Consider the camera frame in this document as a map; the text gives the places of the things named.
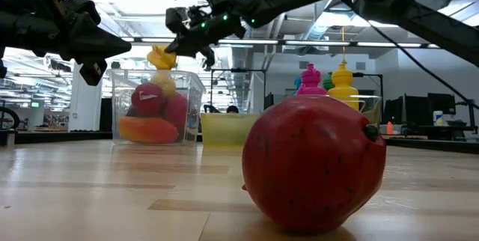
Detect green squeeze bottle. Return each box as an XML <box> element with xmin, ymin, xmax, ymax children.
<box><xmin>322</xmin><ymin>71</ymin><xmax>335</xmax><ymax>92</ymax></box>

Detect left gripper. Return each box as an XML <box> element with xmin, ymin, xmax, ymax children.
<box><xmin>0</xmin><ymin>0</ymin><xmax>132</xmax><ymax>87</ymax></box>

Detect red toy apple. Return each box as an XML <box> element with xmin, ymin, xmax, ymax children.
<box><xmin>130</xmin><ymin>82</ymin><xmax>168</xmax><ymax>118</ymax></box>

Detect black frame stand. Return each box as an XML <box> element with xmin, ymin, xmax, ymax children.
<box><xmin>209</xmin><ymin>67</ymin><xmax>267</xmax><ymax>114</ymax></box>
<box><xmin>352</xmin><ymin>71</ymin><xmax>385</xmax><ymax>107</ymax></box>

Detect white column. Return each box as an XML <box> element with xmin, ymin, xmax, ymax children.
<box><xmin>69</xmin><ymin>61</ymin><xmax>104</xmax><ymax>132</ymax></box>

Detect small dark red fruit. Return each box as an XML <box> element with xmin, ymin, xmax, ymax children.
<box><xmin>242</xmin><ymin>95</ymin><xmax>388</xmax><ymax>234</ymax></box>

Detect dark desk row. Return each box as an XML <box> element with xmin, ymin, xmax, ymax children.
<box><xmin>383</xmin><ymin>91</ymin><xmax>479</xmax><ymax>137</ymax></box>

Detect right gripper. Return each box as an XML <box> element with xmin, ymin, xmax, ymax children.
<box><xmin>164</xmin><ymin>11</ymin><xmax>247</xmax><ymax>72</ymax></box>

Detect red-orange toy mango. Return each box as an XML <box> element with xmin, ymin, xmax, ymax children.
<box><xmin>118</xmin><ymin>116</ymin><xmax>180</xmax><ymax>145</ymax></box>

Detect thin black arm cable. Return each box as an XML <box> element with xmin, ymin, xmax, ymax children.
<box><xmin>368</xmin><ymin>23</ymin><xmax>479</xmax><ymax>110</ymax></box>

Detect long linear ceiling light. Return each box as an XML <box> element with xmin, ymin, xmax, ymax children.
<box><xmin>120</xmin><ymin>36</ymin><xmax>442</xmax><ymax>49</ymax></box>

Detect yellow toy starfruit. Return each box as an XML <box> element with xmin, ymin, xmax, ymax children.
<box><xmin>146</xmin><ymin>44</ymin><xmax>178</xmax><ymax>71</ymax></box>

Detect hanging yellow cord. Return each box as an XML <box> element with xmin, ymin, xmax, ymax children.
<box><xmin>339</xmin><ymin>26</ymin><xmax>348</xmax><ymax>62</ymax></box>

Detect black wheel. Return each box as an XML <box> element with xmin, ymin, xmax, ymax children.
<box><xmin>0</xmin><ymin>106</ymin><xmax>21</xmax><ymax>132</ymax></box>

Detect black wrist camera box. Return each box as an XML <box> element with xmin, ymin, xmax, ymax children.
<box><xmin>165</xmin><ymin>6</ymin><xmax>190</xmax><ymax>35</ymax></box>

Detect yellow toy pear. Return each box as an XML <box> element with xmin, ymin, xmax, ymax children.
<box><xmin>149</xmin><ymin>69</ymin><xmax>177</xmax><ymax>98</ymax></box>

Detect pale green cup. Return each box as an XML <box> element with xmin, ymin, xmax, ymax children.
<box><xmin>200</xmin><ymin>112</ymin><xmax>262</xmax><ymax>147</ymax></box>

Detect yellow squeeze bottle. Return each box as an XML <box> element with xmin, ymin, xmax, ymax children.
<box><xmin>327</xmin><ymin>60</ymin><xmax>361</xmax><ymax>112</ymax></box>

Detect pink squeeze bottle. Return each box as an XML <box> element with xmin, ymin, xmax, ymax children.
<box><xmin>296</xmin><ymin>63</ymin><xmax>329</xmax><ymax>97</ymax></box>

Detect silver spiral ceiling duct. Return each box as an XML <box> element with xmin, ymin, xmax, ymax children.
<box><xmin>222</xmin><ymin>44</ymin><xmax>259</xmax><ymax>94</ymax></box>

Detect red tomato toy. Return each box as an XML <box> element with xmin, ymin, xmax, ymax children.
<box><xmin>162</xmin><ymin>92</ymin><xmax>190</xmax><ymax>141</ymax></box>

